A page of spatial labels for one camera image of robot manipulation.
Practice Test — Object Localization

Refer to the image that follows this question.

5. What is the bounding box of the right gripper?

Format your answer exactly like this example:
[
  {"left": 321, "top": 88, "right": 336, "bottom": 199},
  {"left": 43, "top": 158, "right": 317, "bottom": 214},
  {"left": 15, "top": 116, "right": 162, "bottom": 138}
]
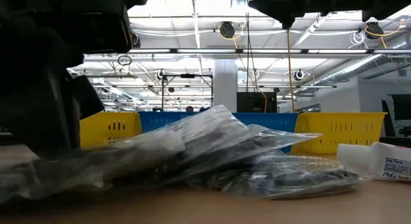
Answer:
[{"left": 249, "top": 0, "right": 411, "bottom": 30}]

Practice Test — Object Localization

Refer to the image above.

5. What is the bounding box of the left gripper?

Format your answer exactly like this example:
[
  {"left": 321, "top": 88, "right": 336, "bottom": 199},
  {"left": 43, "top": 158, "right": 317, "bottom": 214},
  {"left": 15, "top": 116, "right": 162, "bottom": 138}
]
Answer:
[{"left": 0, "top": 0, "right": 133, "bottom": 159}]

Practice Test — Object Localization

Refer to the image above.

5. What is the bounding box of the bagged black shower puff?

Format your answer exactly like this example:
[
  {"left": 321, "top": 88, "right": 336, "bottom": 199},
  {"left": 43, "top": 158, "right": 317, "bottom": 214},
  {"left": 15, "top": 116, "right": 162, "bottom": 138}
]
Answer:
[
  {"left": 0, "top": 104, "right": 323, "bottom": 204},
  {"left": 189, "top": 149, "right": 361, "bottom": 200}
]

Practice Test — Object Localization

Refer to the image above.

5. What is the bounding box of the white toothpaste tube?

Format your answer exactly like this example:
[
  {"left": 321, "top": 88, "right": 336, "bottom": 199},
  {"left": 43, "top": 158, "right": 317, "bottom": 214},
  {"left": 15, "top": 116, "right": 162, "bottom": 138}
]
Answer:
[{"left": 336, "top": 141, "right": 411, "bottom": 182}]

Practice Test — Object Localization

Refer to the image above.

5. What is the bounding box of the yellow plastic basket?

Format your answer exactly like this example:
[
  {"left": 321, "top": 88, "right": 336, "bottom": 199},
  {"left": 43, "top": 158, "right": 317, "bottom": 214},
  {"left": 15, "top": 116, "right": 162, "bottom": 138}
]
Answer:
[
  {"left": 291, "top": 112, "right": 389, "bottom": 155},
  {"left": 79, "top": 112, "right": 144, "bottom": 148}
]

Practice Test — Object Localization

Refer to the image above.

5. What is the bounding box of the long ceiling light strip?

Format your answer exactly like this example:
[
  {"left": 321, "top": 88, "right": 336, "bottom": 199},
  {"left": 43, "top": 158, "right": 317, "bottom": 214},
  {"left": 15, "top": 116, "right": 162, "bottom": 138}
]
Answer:
[{"left": 128, "top": 48, "right": 411, "bottom": 55}]

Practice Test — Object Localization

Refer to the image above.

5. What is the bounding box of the blue plastic basket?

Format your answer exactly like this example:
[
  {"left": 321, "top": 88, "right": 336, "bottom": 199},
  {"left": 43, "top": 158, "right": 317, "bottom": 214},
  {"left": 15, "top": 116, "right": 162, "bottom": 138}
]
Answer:
[
  {"left": 137, "top": 110, "right": 206, "bottom": 134},
  {"left": 231, "top": 112, "right": 300, "bottom": 154}
]

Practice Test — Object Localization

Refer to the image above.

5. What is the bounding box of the white pillar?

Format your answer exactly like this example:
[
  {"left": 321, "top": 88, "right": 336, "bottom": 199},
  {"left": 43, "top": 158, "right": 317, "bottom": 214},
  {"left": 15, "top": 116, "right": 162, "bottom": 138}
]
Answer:
[{"left": 213, "top": 59, "right": 238, "bottom": 113}]

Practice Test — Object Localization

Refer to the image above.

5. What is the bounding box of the black cabinet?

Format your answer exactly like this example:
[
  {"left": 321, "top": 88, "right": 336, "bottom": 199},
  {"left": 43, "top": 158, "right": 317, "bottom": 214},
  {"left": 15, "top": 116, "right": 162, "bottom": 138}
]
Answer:
[{"left": 236, "top": 91, "right": 278, "bottom": 114}]

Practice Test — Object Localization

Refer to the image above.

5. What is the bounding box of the silver ventilation duct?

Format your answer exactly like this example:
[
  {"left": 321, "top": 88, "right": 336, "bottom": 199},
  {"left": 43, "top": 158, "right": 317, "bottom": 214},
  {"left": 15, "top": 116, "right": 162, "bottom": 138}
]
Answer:
[{"left": 313, "top": 53, "right": 391, "bottom": 87}]

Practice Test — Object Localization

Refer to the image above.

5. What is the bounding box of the black frame stand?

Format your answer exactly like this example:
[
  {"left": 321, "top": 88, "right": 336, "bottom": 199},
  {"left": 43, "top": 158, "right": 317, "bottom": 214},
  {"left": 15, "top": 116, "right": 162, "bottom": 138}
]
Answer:
[{"left": 161, "top": 73, "right": 214, "bottom": 112}]

